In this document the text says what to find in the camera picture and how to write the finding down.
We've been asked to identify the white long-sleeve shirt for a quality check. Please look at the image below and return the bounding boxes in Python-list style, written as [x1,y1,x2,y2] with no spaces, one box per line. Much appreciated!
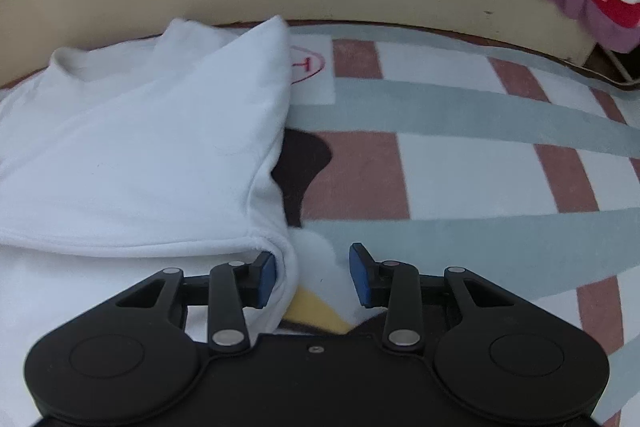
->
[1,17,298,426]

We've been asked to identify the checkered floor rug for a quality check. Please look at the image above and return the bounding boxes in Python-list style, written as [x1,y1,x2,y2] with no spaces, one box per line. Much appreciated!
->
[271,28,639,426]

